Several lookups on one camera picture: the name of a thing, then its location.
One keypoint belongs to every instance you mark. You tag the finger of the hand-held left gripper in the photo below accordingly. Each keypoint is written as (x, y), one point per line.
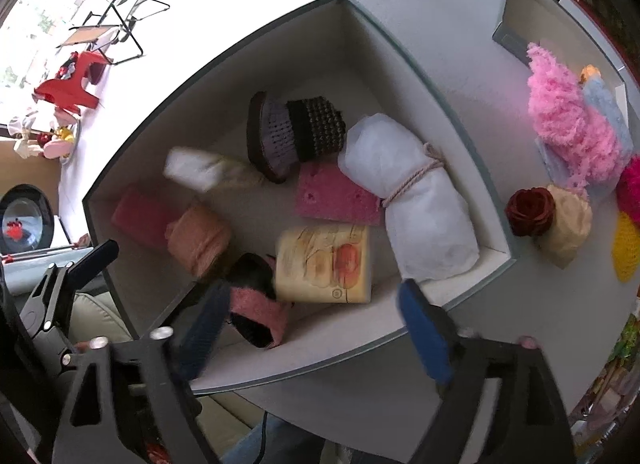
(92, 259)

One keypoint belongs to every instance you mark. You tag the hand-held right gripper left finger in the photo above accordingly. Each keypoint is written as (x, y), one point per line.
(200, 331)

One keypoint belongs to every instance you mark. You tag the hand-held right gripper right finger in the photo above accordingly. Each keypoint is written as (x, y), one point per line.
(425, 334)

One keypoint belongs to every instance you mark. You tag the pink sock dark cuff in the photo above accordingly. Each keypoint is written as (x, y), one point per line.
(255, 309)

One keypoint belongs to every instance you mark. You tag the yellow printed sponge pack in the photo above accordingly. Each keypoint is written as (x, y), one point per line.
(320, 264)

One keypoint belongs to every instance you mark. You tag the pink sponge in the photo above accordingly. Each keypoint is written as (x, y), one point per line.
(330, 194)

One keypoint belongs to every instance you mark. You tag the grey storage box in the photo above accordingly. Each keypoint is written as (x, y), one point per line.
(300, 69)

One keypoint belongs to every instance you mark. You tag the small orange soft item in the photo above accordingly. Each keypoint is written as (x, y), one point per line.
(590, 74)

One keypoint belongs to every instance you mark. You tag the beige sofa cushion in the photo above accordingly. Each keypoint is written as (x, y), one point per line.
(100, 319)

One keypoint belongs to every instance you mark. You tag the red cloth roll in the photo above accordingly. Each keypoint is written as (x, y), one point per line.
(140, 216)

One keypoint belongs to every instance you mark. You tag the black round dish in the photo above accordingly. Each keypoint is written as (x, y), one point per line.
(27, 216)

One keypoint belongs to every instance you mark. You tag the orange rolled sock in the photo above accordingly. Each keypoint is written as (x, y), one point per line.
(200, 239)

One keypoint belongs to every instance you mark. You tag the person's jeans leg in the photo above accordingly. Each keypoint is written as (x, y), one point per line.
(270, 444)

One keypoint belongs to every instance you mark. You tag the white rolled sock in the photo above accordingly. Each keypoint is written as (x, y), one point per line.
(200, 169)

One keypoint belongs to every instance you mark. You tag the dark red fabric rose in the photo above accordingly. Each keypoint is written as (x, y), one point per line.
(530, 211)

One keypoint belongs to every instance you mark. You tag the red toy ride-on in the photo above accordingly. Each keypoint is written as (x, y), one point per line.
(70, 84)

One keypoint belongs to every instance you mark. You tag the beige cloth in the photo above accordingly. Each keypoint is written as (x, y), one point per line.
(567, 224)

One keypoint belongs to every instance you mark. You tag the pile of assorted packets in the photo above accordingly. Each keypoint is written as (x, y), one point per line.
(615, 384)

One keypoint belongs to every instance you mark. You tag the yellow knitted cloth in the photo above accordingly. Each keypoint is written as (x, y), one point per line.
(629, 249)

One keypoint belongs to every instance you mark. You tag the brown purple knit sock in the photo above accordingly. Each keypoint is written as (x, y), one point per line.
(300, 129)

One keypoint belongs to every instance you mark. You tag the pink knitted cloth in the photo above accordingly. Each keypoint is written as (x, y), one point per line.
(631, 189)

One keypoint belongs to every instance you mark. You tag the pink fluffy cloth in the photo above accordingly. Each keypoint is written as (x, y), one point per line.
(570, 114)

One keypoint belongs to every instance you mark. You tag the pale blue fluffy cloth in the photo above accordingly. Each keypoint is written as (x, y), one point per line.
(607, 104)

